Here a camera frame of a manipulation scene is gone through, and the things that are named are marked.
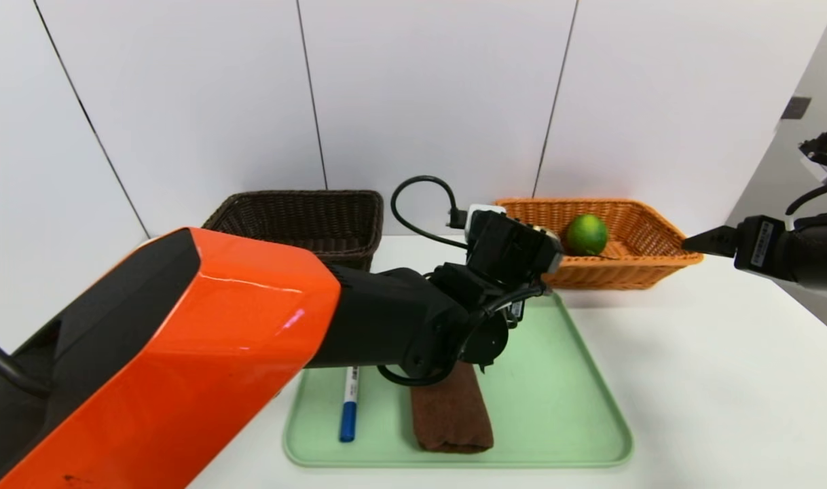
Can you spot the orange wicker basket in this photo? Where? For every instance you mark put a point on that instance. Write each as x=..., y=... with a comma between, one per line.
x=631, y=265

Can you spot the grey wall switch plate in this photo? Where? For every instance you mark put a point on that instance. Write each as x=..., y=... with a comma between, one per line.
x=796, y=109

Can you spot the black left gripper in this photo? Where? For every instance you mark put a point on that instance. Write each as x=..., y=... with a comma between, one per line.
x=517, y=310

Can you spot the light green plastic tray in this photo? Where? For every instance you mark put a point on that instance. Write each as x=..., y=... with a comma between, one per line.
x=556, y=407

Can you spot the white marker with blue cap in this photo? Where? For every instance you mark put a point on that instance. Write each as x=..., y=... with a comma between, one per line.
x=349, y=414

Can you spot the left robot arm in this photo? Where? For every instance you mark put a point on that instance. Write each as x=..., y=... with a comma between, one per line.
x=182, y=353

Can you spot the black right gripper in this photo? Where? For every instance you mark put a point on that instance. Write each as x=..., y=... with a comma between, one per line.
x=760, y=245

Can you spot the brown towel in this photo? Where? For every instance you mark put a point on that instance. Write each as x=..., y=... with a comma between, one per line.
x=454, y=421

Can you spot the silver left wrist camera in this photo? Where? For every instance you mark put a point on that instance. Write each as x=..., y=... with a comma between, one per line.
x=512, y=244

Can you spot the green lime fruit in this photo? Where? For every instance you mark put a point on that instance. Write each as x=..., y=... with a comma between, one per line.
x=586, y=234

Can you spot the dark brown wicker basket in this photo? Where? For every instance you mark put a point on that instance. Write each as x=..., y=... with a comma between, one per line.
x=305, y=217

